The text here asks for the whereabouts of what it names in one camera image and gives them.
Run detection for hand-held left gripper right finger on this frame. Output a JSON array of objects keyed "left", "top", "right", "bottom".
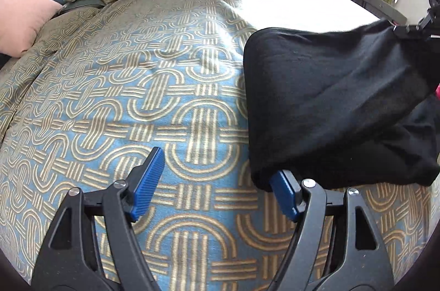
[{"left": 268, "top": 170, "right": 396, "bottom": 291}]

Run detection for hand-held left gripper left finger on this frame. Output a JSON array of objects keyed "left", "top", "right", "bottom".
[{"left": 31, "top": 146, "right": 166, "bottom": 291}]

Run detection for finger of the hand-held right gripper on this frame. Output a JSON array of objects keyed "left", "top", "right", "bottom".
[{"left": 394, "top": 6, "right": 440, "bottom": 41}]

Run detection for black pants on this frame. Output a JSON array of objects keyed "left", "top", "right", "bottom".
[{"left": 243, "top": 18, "right": 440, "bottom": 191}]

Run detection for shelf with green items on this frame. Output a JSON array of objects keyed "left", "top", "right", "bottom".
[{"left": 350, "top": 0, "right": 408, "bottom": 25}]

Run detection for bed with patterned sheet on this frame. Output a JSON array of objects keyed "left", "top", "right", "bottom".
[{"left": 0, "top": 0, "right": 440, "bottom": 291}]

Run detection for dark grey cushion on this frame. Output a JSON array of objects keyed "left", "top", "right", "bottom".
[{"left": 58, "top": 0, "right": 108, "bottom": 15}]

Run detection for pink pillow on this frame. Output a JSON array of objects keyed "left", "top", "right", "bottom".
[{"left": 0, "top": 0, "right": 64, "bottom": 58}]

